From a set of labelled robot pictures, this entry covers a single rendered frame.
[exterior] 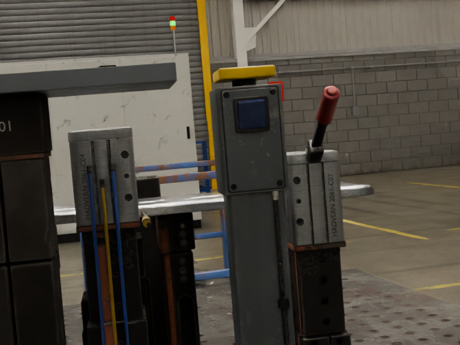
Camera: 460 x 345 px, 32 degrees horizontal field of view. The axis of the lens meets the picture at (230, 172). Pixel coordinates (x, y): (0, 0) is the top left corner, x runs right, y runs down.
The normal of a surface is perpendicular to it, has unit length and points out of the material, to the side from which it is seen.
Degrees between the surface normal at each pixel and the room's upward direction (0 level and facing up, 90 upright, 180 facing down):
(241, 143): 90
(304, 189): 90
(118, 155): 90
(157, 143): 90
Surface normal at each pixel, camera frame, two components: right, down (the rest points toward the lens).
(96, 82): 0.13, 0.04
